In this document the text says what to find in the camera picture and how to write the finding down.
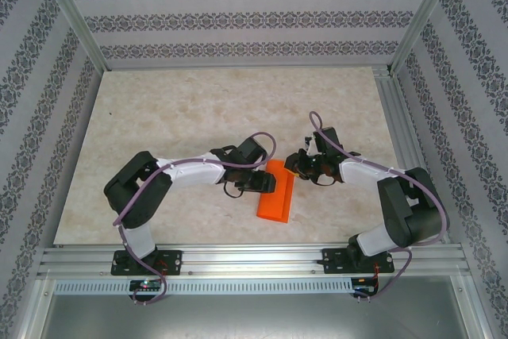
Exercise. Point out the orange paper sheet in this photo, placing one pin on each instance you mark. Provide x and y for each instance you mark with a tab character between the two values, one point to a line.
274	204

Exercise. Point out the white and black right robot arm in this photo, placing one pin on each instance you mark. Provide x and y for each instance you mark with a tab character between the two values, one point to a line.
409	212

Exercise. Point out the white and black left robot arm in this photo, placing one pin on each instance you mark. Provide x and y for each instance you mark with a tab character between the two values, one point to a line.
190	172

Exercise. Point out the white right camera mount bracket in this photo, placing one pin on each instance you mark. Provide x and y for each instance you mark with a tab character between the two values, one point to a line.
311	143

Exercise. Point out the long aluminium mounting rail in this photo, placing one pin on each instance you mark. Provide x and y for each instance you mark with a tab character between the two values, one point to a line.
254	255

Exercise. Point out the aluminium side rail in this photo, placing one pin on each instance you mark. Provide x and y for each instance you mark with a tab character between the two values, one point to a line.
397	116

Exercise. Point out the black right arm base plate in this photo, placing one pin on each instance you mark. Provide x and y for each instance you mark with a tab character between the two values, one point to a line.
331	261

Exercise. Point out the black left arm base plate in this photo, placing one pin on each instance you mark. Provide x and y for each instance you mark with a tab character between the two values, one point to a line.
174	261

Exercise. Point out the aluminium frame post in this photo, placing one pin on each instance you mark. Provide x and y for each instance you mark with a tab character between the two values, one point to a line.
71	13
424	13

